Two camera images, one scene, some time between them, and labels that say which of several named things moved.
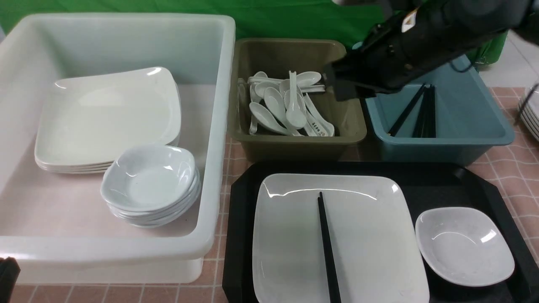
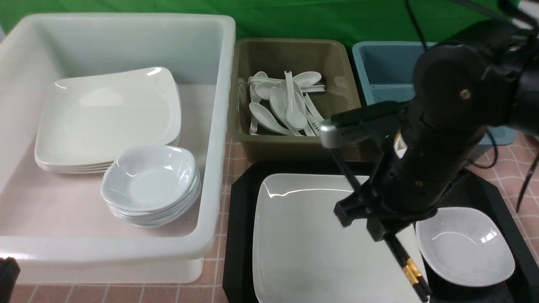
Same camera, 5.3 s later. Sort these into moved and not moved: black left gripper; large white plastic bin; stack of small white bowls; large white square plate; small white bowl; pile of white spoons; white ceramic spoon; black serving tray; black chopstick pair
Moved: black left gripper; white ceramic spoon; black chopstick pair
Not moved: stack of small white bowls; large white square plate; small white bowl; large white plastic bin; black serving tray; pile of white spoons
